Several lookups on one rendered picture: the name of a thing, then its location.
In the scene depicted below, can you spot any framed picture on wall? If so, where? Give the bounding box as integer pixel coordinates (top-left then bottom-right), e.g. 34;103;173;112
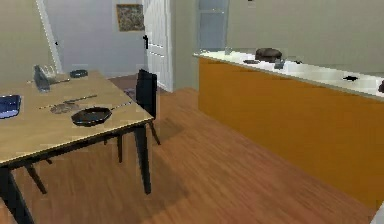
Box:
115;3;146;33

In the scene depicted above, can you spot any dark brown round pot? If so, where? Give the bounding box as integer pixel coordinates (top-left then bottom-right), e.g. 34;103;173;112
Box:
254;47;283;63

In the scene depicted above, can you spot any blue laptop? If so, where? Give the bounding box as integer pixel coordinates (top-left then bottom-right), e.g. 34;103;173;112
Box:
0;94;23;120

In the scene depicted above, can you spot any long thin grey utensil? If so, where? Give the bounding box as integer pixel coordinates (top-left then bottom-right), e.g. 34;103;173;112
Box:
38;94;98;110

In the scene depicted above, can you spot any white room door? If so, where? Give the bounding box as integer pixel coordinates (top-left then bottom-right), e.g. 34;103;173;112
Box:
142;0;174;93

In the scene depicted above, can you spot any black octagonal plate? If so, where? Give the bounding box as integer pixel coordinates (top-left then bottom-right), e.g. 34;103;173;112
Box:
70;106;113;128

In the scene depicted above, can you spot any wooden table with black legs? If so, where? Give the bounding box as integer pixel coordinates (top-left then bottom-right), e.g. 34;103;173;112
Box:
0;69;155;224

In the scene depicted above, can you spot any orange counter with white top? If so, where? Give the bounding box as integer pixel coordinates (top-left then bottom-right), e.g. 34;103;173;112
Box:
193;48;384;211

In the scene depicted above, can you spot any black chair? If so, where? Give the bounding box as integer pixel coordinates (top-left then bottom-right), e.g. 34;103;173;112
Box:
103;68;162;164

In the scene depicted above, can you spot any small black bowl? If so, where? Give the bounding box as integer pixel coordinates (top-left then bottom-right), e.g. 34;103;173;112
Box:
69;69;89;79

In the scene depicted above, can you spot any grey window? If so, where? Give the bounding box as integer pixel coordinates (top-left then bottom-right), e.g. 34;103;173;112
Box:
196;0;230;52

